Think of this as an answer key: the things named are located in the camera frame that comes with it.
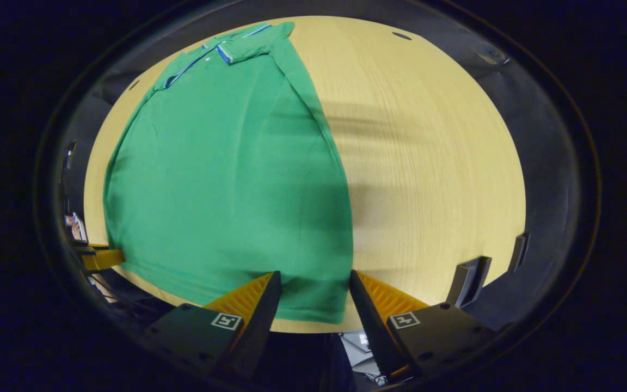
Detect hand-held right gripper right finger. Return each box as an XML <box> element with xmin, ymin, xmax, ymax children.
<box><xmin>349</xmin><ymin>268</ymin><xmax>499</xmax><ymax>382</ymax></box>

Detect dark grey armrest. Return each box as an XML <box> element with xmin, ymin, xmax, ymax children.
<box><xmin>508</xmin><ymin>232</ymin><xmax>530</xmax><ymax>273</ymax></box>

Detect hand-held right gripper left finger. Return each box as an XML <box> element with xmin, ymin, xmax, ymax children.
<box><xmin>142</xmin><ymin>270</ymin><xmax>283</xmax><ymax>382</ymax></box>

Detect white paper sheets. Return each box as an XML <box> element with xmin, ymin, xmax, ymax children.
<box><xmin>340</xmin><ymin>331</ymin><xmax>388</xmax><ymax>384</ymax></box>

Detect person's dark trousers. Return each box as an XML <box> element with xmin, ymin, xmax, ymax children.
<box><xmin>262</xmin><ymin>329</ymin><xmax>355</xmax><ymax>392</ymax></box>

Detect green T-shirt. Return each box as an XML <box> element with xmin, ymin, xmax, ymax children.
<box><xmin>102</xmin><ymin>21</ymin><xmax>354</xmax><ymax>324</ymax></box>

